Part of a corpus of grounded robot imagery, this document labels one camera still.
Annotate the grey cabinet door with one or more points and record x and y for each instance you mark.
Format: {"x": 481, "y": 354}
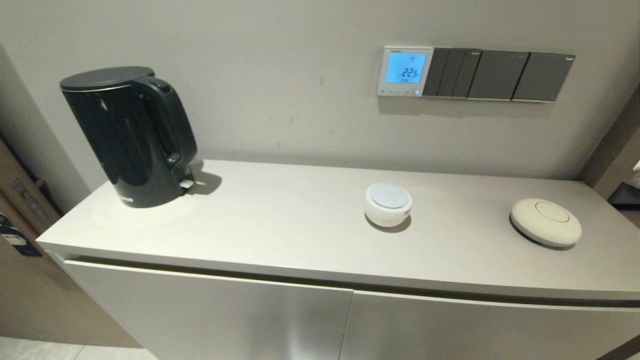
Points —
{"x": 475, "y": 330}
{"x": 200, "y": 315}

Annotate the grey single rocker switch panel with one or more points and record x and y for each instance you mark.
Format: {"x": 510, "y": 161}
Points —
{"x": 542, "y": 77}
{"x": 497, "y": 75}

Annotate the metal door lock plate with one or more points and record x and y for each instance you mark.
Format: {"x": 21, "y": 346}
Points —
{"x": 30, "y": 201}

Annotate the black electric kettle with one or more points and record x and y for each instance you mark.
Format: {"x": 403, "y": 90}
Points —
{"x": 130, "y": 140}

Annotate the grey sideboard cabinet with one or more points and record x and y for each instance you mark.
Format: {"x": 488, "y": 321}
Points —
{"x": 300, "y": 225}

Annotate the black flat object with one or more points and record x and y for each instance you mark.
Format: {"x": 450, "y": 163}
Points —
{"x": 627, "y": 196}

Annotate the white round device bluish top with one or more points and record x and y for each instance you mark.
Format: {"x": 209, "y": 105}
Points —
{"x": 387, "y": 206}

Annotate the brown wooden door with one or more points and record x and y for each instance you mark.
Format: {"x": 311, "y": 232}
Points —
{"x": 30, "y": 300}

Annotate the grey triple rocker switch panel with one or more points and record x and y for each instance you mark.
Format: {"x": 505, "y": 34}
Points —
{"x": 450, "y": 72}

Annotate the white wall thermostat panel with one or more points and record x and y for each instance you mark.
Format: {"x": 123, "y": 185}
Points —
{"x": 405, "y": 68}

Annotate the cream round disc device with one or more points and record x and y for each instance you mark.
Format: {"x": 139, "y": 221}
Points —
{"x": 545, "y": 222}

